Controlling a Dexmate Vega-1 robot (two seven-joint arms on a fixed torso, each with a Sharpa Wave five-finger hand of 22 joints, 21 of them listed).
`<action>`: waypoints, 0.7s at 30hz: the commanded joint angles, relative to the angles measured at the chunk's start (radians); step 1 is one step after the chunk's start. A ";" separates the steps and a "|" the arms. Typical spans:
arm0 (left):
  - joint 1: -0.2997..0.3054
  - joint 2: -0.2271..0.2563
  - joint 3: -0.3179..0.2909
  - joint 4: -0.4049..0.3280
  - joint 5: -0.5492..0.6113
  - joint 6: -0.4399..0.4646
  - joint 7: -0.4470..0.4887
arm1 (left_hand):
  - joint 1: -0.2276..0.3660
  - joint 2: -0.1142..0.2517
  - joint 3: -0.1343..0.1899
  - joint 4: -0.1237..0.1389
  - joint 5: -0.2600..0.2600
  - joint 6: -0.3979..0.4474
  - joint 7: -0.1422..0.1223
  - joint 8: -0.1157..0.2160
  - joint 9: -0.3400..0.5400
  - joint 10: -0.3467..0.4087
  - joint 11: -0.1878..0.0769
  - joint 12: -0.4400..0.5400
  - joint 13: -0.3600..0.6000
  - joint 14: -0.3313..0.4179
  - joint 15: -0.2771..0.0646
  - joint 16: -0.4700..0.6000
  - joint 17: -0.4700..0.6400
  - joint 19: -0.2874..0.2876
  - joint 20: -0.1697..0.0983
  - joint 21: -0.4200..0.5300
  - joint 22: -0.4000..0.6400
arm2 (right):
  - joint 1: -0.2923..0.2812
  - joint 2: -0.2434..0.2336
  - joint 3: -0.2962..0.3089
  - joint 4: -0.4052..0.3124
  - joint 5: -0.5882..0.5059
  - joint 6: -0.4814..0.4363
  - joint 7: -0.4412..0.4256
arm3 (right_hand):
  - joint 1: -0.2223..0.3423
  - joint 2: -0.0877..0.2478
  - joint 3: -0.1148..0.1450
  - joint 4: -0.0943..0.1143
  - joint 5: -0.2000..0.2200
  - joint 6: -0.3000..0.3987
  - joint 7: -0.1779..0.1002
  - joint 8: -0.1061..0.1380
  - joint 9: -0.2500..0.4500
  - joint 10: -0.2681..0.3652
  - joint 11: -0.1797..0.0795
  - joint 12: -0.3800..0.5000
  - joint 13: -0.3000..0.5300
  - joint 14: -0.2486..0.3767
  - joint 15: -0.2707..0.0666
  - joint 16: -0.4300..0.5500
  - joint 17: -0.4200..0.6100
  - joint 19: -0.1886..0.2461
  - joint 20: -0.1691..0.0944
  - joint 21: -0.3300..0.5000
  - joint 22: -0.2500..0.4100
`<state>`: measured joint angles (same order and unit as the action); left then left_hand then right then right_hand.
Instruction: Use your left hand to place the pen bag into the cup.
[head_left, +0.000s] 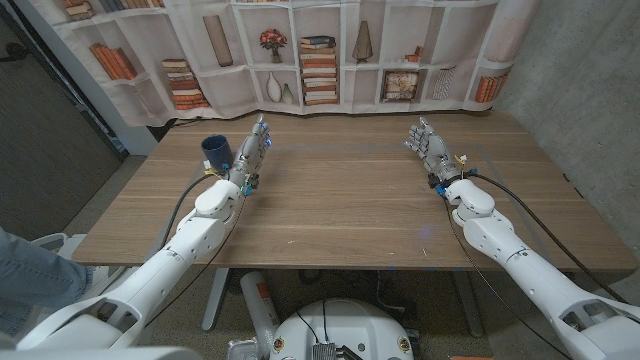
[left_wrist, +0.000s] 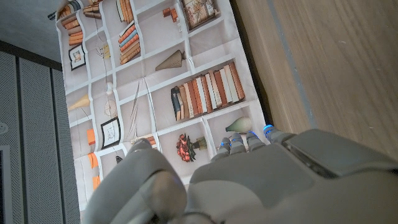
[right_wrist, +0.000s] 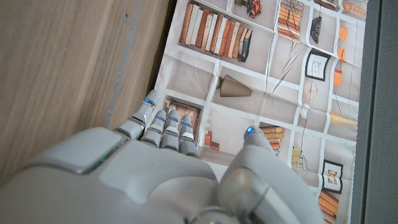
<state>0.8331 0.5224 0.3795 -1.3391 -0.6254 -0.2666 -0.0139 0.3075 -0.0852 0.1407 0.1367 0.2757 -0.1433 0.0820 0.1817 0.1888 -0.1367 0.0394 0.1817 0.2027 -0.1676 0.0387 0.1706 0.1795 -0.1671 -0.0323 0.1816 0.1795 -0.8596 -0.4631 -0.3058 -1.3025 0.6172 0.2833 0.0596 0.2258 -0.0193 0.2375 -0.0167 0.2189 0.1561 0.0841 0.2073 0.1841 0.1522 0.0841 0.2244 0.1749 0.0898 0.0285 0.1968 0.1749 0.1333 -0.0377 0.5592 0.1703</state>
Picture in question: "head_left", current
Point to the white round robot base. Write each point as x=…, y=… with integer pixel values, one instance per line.
x=345, y=325

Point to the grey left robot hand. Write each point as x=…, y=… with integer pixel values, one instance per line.
x=250, y=155

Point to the printed bookshelf backdrop cloth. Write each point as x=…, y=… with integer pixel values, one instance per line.
x=225, y=90

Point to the white plastic platform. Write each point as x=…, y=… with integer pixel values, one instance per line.
x=65, y=242

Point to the dark blue cup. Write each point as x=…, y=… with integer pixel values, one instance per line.
x=217, y=152

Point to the white table leg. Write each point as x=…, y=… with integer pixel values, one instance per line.
x=216, y=300

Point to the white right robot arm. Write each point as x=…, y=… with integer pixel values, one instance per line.
x=530, y=275

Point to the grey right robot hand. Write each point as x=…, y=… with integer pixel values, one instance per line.
x=435, y=150

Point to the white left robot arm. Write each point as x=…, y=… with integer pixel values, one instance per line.
x=165, y=260

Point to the white cylinder with orange label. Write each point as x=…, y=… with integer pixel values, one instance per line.
x=260, y=305

